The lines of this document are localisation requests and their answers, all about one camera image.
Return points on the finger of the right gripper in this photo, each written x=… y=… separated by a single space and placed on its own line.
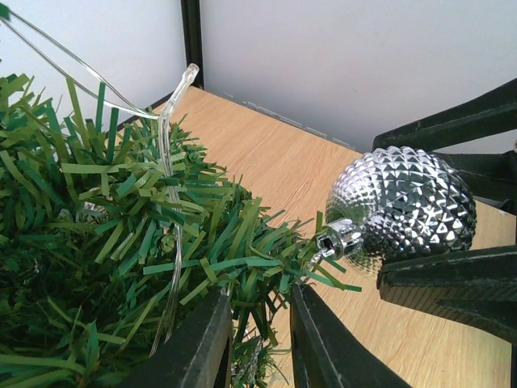
x=476 y=288
x=489 y=176

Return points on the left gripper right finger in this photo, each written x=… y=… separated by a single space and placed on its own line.
x=324 y=351

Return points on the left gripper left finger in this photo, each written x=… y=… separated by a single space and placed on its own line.
x=198 y=354

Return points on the silver ball ornament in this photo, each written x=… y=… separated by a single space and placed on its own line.
x=396 y=204

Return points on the small green christmas tree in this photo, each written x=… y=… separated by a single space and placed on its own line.
x=110 y=239

